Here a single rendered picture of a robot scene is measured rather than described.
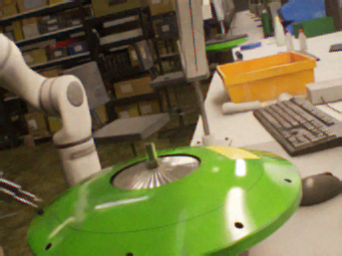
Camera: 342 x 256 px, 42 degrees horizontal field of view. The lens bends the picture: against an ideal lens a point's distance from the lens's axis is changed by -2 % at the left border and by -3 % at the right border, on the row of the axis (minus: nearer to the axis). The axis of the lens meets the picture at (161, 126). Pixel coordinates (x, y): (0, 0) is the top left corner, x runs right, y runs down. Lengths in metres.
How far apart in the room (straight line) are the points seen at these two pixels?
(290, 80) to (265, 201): 1.15
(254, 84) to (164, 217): 1.17
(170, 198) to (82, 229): 0.09
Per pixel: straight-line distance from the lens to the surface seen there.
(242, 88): 1.54
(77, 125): 1.05
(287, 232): 0.70
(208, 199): 0.43
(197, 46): 0.98
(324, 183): 0.78
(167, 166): 0.50
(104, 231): 0.43
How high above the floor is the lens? 1.25
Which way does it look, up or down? 13 degrees down
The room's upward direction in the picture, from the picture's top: 13 degrees counter-clockwise
